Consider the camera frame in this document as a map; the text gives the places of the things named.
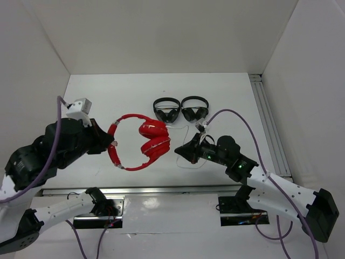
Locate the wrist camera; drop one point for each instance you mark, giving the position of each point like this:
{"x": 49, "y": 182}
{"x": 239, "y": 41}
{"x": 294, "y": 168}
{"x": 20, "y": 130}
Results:
{"x": 202, "y": 126}
{"x": 79, "y": 109}

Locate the black headphones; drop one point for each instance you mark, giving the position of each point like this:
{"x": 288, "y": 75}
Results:
{"x": 168, "y": 114}
{"x": 197, "y": 112}

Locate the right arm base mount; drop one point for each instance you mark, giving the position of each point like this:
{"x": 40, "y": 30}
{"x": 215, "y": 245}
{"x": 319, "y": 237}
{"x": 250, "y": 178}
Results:
{"x": 235, "y": 210}

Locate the right black headphones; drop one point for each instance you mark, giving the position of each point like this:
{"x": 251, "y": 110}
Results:
{"x": 197, "y": 112}

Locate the aluminium rail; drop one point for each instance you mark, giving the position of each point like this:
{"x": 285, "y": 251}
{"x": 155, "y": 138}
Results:
{"x": 277, "y": 153}
{"x": 149, "y": 190}

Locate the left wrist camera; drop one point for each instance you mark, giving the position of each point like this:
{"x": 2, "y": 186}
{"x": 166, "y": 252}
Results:
{"x": 79, "y": 109}

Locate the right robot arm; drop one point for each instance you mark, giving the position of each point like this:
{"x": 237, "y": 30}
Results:
{"x": 316, "y": 211}

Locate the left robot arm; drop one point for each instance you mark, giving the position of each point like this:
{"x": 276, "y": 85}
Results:
{"x": 29, "y": 168}

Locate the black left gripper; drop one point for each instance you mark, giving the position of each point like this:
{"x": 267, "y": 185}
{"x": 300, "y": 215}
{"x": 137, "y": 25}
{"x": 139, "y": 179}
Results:
{"x": 102, "y": 140}

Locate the front aluminium rail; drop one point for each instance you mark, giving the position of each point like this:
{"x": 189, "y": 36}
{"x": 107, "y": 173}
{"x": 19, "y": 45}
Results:
{"x": 149, "y": 190}

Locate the left black headphones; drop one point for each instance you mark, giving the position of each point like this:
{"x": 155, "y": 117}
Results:
{"x": 168, "y": 114}

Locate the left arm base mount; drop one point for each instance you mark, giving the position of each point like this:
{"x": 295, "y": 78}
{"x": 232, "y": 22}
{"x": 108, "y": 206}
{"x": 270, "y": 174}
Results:
{"x": 108, "y": 210}

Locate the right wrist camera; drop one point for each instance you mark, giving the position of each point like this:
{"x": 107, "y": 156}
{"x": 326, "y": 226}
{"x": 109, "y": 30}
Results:
{"x": 202, "y": 126}

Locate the red over-ear headphones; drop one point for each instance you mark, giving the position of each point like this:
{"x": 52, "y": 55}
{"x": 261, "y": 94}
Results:
{"x": 154, "y": 130}

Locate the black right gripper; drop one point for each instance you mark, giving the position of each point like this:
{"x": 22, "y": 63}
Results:
{"x": 191, "y": 150}

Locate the right side aluminium rail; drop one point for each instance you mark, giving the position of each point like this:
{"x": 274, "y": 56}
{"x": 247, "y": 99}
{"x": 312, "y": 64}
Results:
{"x": 277, "y": 153}

